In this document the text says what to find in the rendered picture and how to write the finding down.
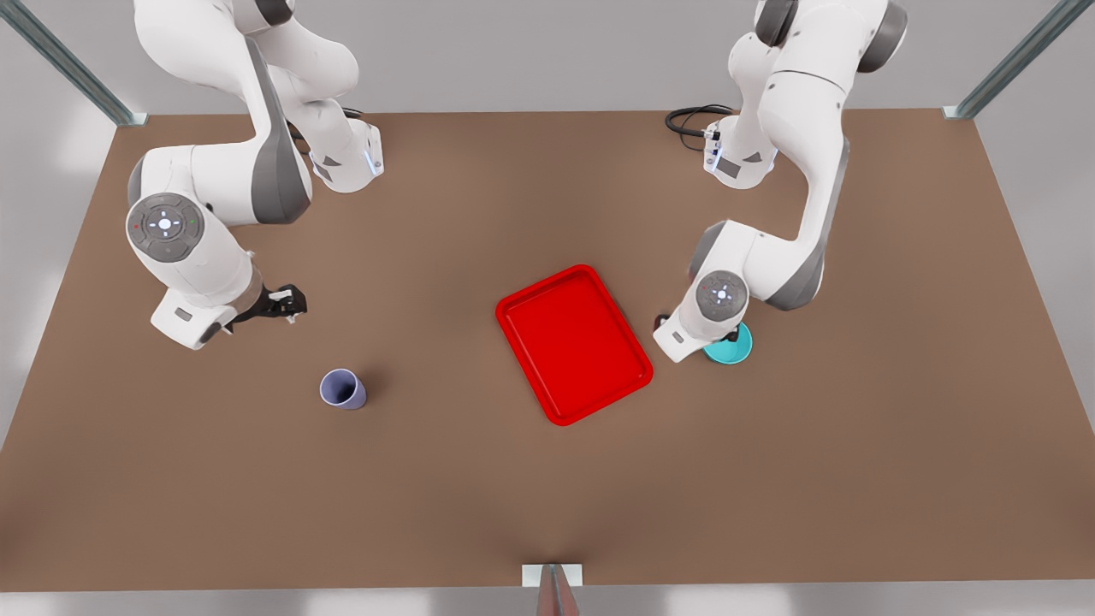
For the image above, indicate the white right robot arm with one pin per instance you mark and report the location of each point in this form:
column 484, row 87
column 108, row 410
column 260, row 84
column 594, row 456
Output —
column 205, row 171

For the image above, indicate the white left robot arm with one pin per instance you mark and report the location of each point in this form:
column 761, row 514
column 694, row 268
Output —
column 796, row 103

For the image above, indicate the teal bowl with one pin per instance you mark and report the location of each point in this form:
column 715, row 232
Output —
column 734, row 347

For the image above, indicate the lavender cup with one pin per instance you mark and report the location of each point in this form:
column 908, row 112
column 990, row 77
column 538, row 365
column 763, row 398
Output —
column 342, row 389

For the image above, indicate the red plastic tray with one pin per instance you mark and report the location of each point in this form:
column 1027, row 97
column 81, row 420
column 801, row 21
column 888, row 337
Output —
column 574, row 344

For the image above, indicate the silver frame post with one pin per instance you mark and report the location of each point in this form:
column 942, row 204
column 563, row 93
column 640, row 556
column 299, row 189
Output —
column 73, row 64
column 556, row 590
column 1014, row 60

